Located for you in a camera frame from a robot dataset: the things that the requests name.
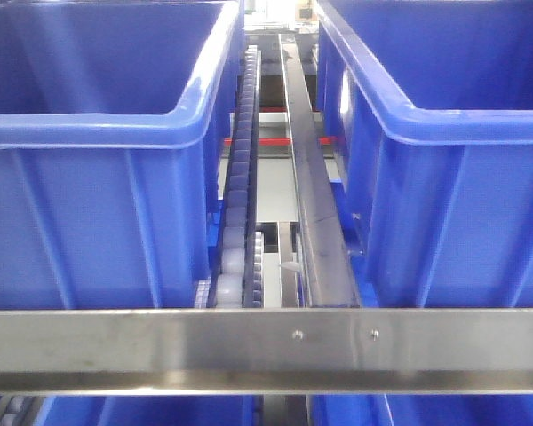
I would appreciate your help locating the lower roller conveyor track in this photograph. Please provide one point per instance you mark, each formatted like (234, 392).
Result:
(257, 266)

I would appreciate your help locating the white roller conveyor track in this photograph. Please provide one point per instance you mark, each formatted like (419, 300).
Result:
(233, 281)

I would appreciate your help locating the big blue bin left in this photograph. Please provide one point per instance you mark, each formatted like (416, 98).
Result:
(112, 119)

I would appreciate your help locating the big blue bin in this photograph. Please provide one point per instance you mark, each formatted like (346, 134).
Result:
(429, 105)
(112, 119)

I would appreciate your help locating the big blue bin right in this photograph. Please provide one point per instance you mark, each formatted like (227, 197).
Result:
(429, 105)

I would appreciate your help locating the steel divider guide rail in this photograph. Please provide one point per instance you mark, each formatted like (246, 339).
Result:
(326, 265)

